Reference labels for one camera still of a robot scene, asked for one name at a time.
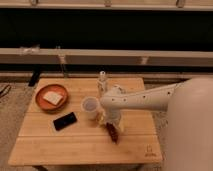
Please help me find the grey horizontal rail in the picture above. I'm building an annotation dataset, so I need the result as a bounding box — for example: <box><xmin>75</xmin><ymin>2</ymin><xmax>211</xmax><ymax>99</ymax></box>
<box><xmin>0</xmin><ymin>48</ymin><xmax>213</xmax><ymax>67</ymax></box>

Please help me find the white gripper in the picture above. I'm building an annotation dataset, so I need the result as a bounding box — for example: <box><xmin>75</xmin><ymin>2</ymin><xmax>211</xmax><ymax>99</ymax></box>
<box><xmin>98</xmin><ymin>109</ymin><xmax>125</xmax><ymax>132</ymax></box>

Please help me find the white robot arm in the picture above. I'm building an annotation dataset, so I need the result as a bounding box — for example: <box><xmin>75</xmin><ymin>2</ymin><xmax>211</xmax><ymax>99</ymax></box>
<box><xmin>100</xmin><ymin>77</ymin><xmax>213</xmax><ymax>171</ymax></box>

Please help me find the terracotta round plate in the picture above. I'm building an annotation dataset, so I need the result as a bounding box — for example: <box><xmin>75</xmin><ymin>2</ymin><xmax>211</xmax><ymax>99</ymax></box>
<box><xmin>35</xmin><ymin>84</ymin><xmax>68</xmax><ymax>111</ymax></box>

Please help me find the dark red pepper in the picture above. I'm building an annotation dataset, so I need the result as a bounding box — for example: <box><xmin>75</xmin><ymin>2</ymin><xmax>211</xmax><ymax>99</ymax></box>
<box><xmin>106</xmin><ymin>123</ymin><xmax>118</xmax><ymax>143</ymax></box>

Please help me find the white ceramic cup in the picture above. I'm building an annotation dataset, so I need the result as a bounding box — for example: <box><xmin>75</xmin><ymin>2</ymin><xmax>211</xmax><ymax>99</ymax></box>
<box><xmin>81</xmin><ymin>97</ymin><xmax>99</xmax><ymax>120</ymax></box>

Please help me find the slice of white bread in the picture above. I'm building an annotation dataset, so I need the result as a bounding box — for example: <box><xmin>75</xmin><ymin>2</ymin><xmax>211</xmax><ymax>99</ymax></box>
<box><xmin>43</xmin><ymin>91</ymin><xmax>63</xmax><ymax>105</ymax></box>

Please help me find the black smartphone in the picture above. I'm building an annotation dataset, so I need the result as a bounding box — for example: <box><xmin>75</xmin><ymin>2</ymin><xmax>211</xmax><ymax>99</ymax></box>
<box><xmin>53</xmin><ymin>112</ymin><xmax>77</xmax><ymax>131</ymax></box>

